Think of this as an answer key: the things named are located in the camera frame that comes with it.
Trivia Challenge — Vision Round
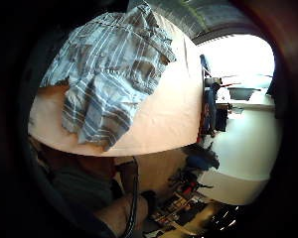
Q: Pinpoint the dark grey tray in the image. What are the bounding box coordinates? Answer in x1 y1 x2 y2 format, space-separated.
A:
226 86 262 102

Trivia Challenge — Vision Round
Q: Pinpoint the black box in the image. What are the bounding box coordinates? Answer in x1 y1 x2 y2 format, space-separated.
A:
216 102 232 133

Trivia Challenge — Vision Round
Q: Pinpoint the blue grey plaid shirt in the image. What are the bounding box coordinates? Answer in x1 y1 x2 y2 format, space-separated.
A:
39 2 177 153

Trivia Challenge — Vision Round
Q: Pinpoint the blue black bag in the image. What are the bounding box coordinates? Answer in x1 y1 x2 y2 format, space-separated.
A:
183 143 222 173

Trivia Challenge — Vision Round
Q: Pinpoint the pile of floor clutter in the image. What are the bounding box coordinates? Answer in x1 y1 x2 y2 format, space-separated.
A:
145 168 242 238

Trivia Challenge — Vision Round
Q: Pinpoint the the person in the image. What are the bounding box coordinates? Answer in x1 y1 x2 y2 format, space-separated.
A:
29 134 161 238

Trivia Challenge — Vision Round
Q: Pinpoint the black cable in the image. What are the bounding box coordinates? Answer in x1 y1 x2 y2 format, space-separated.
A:
122 156 140 238

